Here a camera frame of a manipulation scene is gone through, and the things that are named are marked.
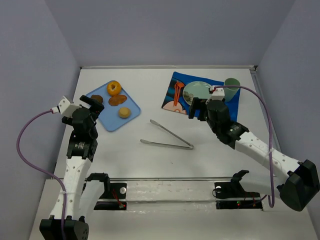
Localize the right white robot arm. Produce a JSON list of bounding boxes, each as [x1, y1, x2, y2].
[[188, 97, 320, 212]]

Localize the blue patterned placemat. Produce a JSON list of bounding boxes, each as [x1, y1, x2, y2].
[[161, 71, 241, 123]]

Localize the orange round bread roll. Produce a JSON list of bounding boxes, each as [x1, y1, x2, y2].
[[106, 81, 122, 97]]

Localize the small tan round bun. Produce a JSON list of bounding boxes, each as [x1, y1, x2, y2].
[[118, 107, 132, 119]]

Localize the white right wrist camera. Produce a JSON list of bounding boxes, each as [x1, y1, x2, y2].
[[205, 85, 225, 105]]

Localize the silver metal tongs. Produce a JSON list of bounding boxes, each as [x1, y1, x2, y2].
[[139, 119, 194, 151]]

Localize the light green cup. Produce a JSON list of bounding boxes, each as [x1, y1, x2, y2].
[[224, 78, 241, 102]]

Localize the dark brown small bread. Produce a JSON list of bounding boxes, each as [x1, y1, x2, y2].
[[90, 94, 104, 104]]

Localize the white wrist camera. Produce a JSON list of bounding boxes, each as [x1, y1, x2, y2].
[[50, 96, 81, 118], [205, 85, 225, 105]]

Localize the blue plastic tray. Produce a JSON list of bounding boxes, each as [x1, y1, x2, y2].
[[86, 81, 141, 132]]

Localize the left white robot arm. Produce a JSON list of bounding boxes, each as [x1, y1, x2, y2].
[[39, 95, 111, 240]]

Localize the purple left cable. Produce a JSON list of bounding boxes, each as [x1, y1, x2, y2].
[[16, 109, 67, 240]]

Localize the orange plastic fork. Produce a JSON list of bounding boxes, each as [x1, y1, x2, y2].
[[173, 81, 185, 106]]

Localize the metal base rail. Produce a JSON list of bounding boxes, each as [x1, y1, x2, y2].
[[94, 178, 263, 211]]

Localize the light green plate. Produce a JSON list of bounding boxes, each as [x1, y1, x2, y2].
[[182, 81, 211, 106]]

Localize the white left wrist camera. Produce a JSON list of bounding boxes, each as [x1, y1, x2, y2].
[[50, 96, 81, 118]]

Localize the brown oval bread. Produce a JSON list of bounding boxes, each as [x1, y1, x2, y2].
[[108, 94, 128, 106]]

